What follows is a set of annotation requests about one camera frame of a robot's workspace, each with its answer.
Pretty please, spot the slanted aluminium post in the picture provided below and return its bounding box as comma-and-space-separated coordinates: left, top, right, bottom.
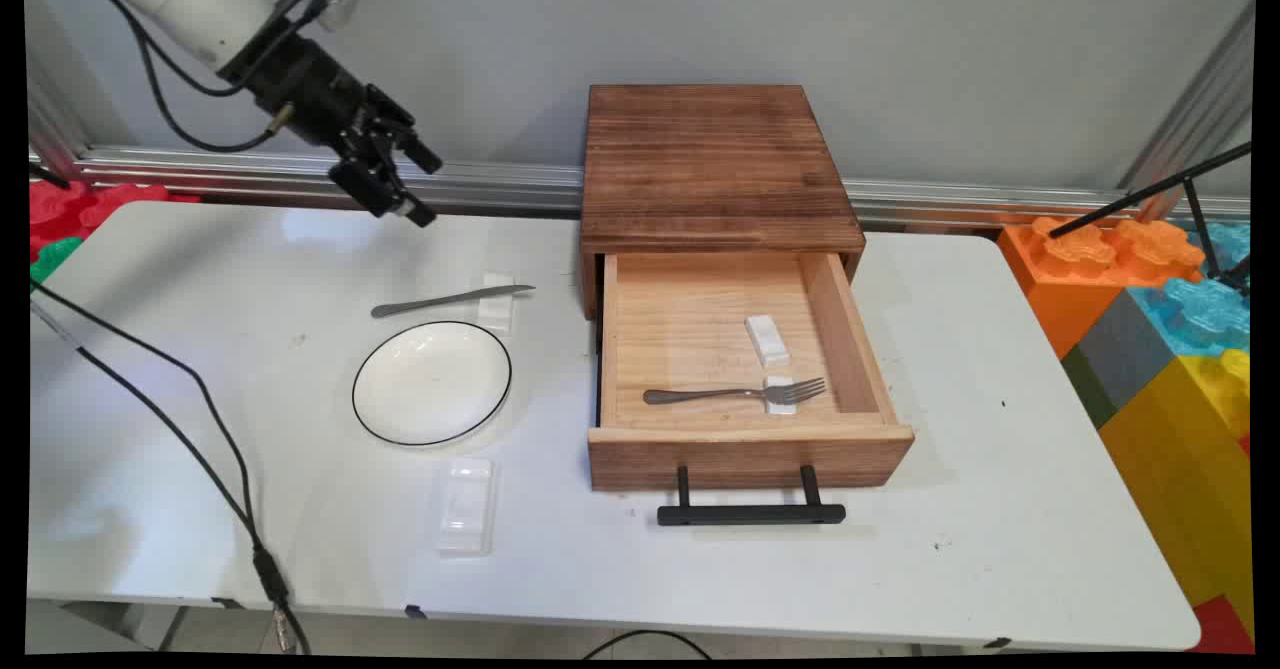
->
1118, 0, 1256, 222
26, 74, 93, 186

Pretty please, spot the blue giant building block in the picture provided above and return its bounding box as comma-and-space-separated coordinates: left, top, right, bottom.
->
1128, 219, 1253, 357

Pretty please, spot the white plate with black rim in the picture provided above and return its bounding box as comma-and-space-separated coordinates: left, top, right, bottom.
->
351, 320, 514, 448

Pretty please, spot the red giant building block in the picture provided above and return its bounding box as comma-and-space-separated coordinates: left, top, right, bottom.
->
28, 181, 201, 260
1190, 594, 1256, 655

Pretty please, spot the black tripod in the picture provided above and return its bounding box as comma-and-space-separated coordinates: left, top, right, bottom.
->
1048, 141, 1253, 295

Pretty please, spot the black drawer handle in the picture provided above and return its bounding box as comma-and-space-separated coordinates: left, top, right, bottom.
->
656, 464, 847, 527

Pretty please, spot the silver fork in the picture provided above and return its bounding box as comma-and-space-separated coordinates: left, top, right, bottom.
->
642, 377, 828, 408

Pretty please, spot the clear plastic tray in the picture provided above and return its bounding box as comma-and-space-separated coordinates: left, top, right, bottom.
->
435, 457, 498, 557

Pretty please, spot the grey giant building block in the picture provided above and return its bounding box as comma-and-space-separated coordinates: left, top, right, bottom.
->
1060, 287, 1181, 430

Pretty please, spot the black floor cable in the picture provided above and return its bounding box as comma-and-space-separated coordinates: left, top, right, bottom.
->
580, 629, 713, 662

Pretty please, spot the light wooden drawer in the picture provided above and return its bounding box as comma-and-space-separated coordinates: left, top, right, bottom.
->
586, 251, 916, 493

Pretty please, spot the dark wooden drawer cabinet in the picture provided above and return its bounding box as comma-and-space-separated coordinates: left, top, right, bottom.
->
578, 84, 868, 322

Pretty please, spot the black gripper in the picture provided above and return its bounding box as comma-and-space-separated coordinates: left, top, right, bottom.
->
217, 33, 445, 230

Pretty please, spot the green giant building block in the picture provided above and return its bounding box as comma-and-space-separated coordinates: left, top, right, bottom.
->
28, 236, 83, 290

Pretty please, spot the yellow giant building block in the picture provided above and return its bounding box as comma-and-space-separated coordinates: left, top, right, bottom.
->
1098, 347, 1256, 640

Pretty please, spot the orange giant building block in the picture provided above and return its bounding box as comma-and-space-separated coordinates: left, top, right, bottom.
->
997, 214, 1206, 360

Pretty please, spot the silver table knife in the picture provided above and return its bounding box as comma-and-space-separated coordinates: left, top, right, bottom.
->
370, 284, 537, 320

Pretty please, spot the horizontal aluminium rail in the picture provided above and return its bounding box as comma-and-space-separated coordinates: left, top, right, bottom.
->
30, 144, 1251, 232

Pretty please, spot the black cable with silver plug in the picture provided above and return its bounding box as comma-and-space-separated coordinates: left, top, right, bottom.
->
25, 0, 313, 656

